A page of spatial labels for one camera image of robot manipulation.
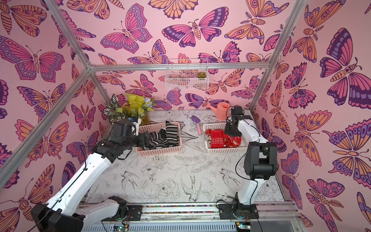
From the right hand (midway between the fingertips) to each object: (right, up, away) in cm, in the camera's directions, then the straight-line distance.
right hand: (231, 131), depth 94 cm
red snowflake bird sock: (0, -6, 0) cm, 7 cm away
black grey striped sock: (-48, -6, +2) cm, 48 cm away
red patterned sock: (-10, -4, +1) cm, 11 cm away
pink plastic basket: (-52, +2, +9) cm, 53 cm away
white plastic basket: (-4, +3, +9) cm, 10 cm away
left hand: (-50, -1, -17) cm, 53 cm away
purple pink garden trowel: (-21, +8, +19) cm, 30 cm away
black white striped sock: (-39, -5, +4) cm, 40 cm away
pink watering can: (-4, +15, +12) cm, 20 cm away
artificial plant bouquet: (-69, +18, +5) cm, 71 cm away
